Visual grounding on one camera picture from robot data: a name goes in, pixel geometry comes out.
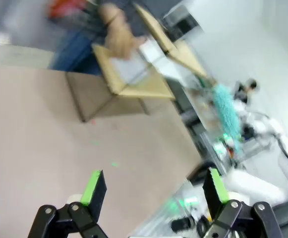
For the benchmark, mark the red bundle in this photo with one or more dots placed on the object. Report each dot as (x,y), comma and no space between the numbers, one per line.
(64,8)

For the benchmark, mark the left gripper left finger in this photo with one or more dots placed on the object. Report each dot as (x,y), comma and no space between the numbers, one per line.
(94,196)

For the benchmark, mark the large white table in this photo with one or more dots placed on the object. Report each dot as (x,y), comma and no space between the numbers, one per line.
(15,55)

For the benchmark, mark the teal chenille duster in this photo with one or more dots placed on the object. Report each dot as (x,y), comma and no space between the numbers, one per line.
(226,111)

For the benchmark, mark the person's left hand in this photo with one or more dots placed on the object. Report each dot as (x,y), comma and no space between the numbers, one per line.
(120,42)

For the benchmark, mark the white rectangular box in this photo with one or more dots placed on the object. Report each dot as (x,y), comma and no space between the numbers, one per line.
(129,68)

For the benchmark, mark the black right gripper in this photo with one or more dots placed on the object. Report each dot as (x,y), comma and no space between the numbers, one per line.
(246,88)

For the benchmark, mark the black equipment box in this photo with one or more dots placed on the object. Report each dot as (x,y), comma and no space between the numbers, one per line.
(181,22)

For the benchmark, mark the green paper scrap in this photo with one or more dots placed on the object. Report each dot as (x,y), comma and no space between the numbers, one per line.
(114,164)

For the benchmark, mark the person in dark jacket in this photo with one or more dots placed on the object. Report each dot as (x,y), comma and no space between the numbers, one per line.
(79,49)

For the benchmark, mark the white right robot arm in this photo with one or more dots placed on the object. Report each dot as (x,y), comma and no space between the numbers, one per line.
(252,183)

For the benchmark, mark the person's left forearm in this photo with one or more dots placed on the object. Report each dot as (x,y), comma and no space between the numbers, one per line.
(110,11)

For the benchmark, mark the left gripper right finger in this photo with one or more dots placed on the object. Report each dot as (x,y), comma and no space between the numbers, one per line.
(214,196)

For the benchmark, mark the two-tier wooden shelf black frame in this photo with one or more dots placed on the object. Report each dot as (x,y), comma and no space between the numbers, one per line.
(138,91)

